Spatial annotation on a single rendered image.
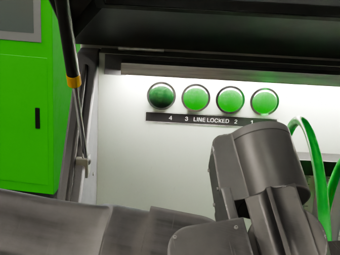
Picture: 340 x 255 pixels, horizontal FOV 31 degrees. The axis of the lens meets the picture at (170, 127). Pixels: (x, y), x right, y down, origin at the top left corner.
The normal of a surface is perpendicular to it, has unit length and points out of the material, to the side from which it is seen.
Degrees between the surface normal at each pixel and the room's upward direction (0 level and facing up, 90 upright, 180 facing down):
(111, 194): 90
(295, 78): 90
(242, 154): 61
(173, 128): 90
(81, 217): 35
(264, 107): 96
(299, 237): 46
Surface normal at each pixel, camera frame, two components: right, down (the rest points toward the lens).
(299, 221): -0.28, -0.46
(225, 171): 0.04, -0.54
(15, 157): -0.14, 0.32
